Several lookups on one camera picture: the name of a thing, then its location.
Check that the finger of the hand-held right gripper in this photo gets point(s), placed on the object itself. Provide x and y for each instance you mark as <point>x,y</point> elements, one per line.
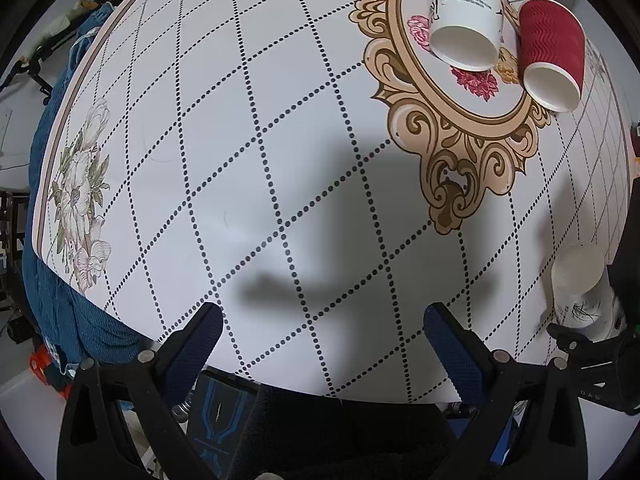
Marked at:
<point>587,347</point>

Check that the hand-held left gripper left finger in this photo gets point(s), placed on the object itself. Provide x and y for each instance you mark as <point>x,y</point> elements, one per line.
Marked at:
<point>197,342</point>

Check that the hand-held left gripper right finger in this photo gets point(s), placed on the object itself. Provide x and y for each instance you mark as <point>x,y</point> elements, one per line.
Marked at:
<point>452,345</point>

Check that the plain white paper cup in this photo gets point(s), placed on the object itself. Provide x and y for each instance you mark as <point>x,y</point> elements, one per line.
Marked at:
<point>582,285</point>

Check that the red ripple paper cup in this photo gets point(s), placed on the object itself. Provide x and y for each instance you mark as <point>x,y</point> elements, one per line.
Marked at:
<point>550,40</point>

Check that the white paper cup with print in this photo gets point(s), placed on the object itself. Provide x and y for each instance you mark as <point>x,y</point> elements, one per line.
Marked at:
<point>467,10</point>

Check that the black box with blue print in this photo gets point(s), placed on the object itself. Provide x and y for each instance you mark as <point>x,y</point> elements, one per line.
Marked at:
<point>220,425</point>

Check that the orange object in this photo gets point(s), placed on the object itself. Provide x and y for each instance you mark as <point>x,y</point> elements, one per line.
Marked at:
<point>39,365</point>

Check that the white patterned tablecloth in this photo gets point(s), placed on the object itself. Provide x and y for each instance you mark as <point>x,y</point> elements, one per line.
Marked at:
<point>280,135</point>

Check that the black tripod stand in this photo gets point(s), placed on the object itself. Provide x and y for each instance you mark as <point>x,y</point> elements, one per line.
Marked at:
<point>37,72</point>

